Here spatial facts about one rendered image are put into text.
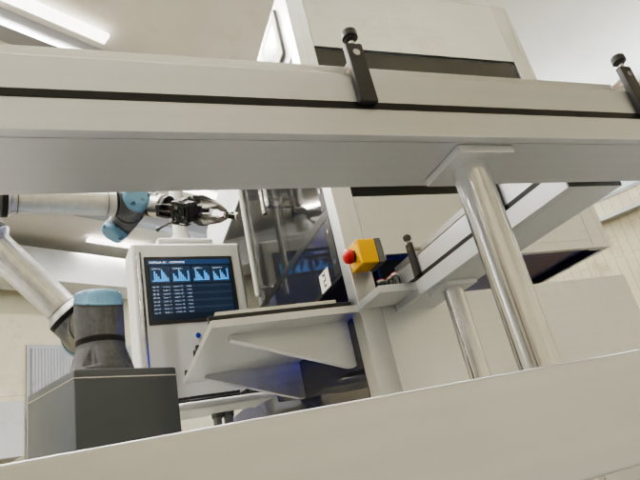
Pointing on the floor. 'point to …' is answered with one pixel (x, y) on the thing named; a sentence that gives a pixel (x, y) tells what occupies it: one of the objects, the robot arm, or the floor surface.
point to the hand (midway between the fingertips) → (224, 213)
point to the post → (340, 198)
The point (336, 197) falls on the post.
